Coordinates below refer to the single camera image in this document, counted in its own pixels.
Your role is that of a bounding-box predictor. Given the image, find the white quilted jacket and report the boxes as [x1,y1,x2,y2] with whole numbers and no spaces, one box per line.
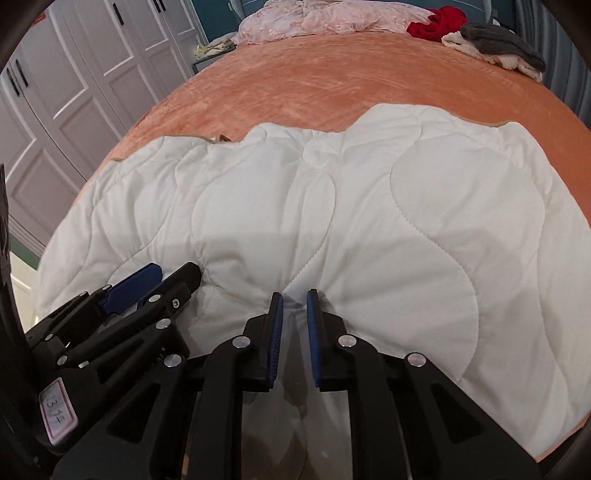
[36,104,590,479]

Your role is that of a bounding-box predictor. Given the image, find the white panelled wardrobe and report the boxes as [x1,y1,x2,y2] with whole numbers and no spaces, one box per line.
[1,1,204,255]

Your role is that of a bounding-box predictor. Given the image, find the blue bedside table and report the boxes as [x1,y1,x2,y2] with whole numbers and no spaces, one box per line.
[191,52,226,74]

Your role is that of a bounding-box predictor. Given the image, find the items on bedside table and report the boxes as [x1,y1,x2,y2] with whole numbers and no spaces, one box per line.
[194,37,236,60]

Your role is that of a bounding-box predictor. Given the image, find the orange plush bedspread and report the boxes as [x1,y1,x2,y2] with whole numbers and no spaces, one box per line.
[73,29,591,462]

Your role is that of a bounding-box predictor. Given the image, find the blue upholstered headboard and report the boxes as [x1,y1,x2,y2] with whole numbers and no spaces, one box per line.
[190,0,493,40]

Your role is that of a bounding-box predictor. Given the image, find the pink floral quilt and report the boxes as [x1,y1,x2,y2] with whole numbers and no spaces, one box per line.
[232,1,432,46]

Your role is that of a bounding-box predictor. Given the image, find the grey pleated curtain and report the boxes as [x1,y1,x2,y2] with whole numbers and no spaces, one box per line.
[515,0,590,127]

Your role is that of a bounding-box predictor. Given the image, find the cream fleece garment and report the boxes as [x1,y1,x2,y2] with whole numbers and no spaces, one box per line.
[441,31,544,83]

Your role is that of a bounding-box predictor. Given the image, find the dark grey knit garment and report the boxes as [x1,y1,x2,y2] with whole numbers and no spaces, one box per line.
[460,22,547,73]

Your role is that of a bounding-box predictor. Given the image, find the red garment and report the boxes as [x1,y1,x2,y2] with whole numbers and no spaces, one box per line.
[407,5,468,42]

